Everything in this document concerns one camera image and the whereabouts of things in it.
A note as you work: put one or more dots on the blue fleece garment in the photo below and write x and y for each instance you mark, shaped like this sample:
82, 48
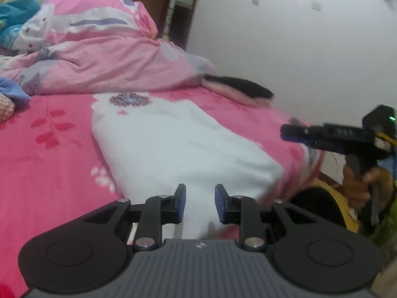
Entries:
12, 90

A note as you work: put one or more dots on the folded black and pink garment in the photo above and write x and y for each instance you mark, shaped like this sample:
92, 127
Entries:
245, 88

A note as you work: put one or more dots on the white sweatshirt with orange print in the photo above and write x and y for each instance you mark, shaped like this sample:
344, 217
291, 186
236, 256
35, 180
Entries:
186, 149

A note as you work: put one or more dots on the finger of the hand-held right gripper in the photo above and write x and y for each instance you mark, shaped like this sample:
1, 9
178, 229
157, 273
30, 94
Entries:
294, 132

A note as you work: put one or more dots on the brown wooden door frame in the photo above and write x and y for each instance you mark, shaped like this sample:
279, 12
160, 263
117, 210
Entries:
152, 0

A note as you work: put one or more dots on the person's right forearm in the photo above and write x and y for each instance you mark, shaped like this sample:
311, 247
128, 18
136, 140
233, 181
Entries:
386, 232

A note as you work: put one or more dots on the teal printed blanket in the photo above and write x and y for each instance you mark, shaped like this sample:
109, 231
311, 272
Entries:
15, 15

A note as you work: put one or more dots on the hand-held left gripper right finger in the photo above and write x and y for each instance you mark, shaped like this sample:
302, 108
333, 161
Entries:
219, 205

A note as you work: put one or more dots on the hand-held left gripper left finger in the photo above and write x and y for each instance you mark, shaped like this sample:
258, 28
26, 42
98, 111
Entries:
181, 203

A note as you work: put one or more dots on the pink floral bed sheet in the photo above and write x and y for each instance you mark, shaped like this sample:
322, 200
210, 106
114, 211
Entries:
46, 161

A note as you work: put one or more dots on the pink checked knit garment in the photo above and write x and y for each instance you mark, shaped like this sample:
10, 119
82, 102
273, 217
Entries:
6, 108

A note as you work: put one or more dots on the person's right hand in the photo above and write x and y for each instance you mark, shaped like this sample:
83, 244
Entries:
356, 192

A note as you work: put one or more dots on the pink patterned quilt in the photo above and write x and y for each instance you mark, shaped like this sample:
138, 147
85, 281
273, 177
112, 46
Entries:
108, 56

